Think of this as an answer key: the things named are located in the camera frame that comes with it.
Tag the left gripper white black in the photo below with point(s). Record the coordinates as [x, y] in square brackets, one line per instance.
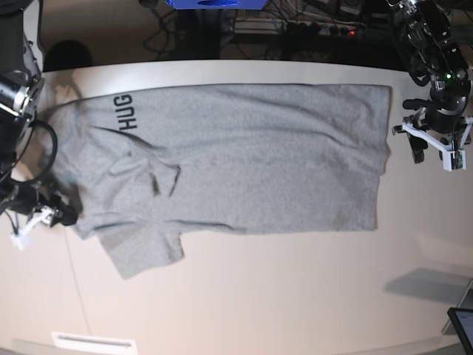
[439, 123]

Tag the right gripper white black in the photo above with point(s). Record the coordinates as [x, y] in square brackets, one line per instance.
[26, 207]

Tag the grey T-shirt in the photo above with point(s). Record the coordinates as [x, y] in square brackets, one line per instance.
[145, 167]

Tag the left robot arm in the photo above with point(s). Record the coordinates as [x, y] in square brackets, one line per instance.
[422, 35]

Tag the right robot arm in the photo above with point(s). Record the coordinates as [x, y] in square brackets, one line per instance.
[22, 82]

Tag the tablet with stand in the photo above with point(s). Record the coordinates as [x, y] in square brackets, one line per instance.
[460, 320]

